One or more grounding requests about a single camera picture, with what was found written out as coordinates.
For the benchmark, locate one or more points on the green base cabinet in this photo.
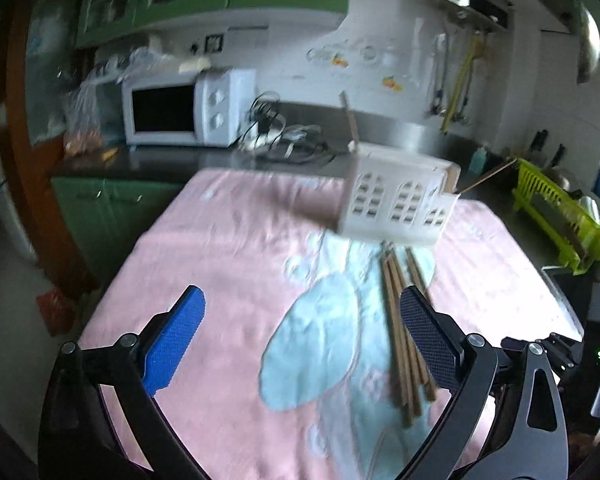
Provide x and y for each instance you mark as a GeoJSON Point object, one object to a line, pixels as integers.
{"type": "Point", "coordinates": [105, 220]}

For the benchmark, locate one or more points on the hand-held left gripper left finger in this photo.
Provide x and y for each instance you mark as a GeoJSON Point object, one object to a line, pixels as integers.
{"type": "Point", "coordinates": [175, 340]}

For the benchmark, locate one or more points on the black wall socket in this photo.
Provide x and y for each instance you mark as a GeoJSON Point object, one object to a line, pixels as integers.
{"type": "Point", "coordinates": [214, 43]}

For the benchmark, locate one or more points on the pink printed towel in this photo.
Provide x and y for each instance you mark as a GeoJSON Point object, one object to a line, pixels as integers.
{"type": "Point", "coordinates": [240, 270]}

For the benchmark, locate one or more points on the white utensil holder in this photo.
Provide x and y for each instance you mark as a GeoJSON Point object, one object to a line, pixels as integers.
{"type": "Point", "coordinates": [395, 195]}

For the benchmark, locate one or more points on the pale yellow cloth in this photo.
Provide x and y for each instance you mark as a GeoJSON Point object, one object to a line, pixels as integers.
{"type": "Point", "coordinates": [194, 65]}

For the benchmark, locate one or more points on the white power strip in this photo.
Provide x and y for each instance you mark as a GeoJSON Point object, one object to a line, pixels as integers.
{"type": "Point", "coordinates": [255, 142]}

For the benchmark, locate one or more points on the red item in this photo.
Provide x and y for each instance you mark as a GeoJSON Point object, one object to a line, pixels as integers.
{"type": "Point", "coordinates": [55, 312]}

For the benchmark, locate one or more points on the wall water heater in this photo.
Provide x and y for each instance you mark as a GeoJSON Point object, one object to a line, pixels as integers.
{"type": "Point", "coordinates": [475, 0]}

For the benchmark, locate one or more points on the white microwave oven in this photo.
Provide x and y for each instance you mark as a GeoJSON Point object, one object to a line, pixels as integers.
{"type": "Point", "coordinates": [180, 110]}

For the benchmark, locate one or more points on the green dish rack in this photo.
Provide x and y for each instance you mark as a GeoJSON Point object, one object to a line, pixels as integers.
{"type": "Point", "coordinates": [560, 215]}

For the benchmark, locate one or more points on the clear plastic bag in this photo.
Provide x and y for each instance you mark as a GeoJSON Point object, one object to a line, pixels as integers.
{"type": "Point", "coordinates": [92, 105]}

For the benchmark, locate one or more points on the teal soap bottle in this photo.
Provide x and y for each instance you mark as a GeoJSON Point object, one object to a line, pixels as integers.
{"type": "Point", "coordinates": [478, 160]}

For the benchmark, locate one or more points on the brown wooden door frame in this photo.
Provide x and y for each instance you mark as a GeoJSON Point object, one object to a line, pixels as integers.
{"type": "Point", "coordinates": [27, 160]}

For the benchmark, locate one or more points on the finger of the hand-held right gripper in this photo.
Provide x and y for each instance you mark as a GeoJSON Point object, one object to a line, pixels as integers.
{"type": "Point", "coordinates": [565, 355]}

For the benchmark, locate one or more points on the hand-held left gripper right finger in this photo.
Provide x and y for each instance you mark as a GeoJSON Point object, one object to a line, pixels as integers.
{"type": "Point", "coordinates": [430, 345]}

